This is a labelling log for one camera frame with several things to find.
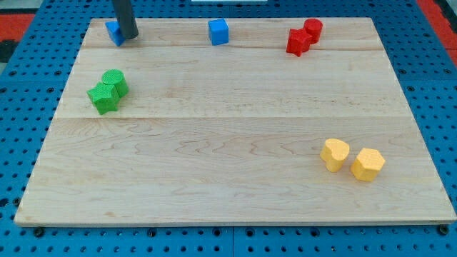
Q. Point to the blue cube block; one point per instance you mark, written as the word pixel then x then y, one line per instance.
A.
pixel 218 32

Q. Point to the blue triangle block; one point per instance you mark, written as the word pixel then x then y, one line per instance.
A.
pixel 114 31

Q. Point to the light wooden board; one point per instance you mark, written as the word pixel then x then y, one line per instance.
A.
pixel 231 135

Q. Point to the yellow heart block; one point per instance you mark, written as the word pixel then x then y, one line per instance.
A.
pixel 334 154

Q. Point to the red star block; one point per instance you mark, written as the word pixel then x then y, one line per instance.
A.
pixel 299 41

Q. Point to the green cylinder block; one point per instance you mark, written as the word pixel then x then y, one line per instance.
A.
pixel 116 77

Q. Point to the green star block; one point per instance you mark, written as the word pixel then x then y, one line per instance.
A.
pixel 104 97

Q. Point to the red cylinder block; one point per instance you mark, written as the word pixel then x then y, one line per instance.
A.
pixel 314 28

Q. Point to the yellow hexagon block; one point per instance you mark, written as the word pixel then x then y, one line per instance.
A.
pixel 367 164

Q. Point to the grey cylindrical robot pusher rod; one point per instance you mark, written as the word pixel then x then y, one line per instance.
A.
pixel 125 16

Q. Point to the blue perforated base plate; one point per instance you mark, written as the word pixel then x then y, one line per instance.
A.
pixel 35 76

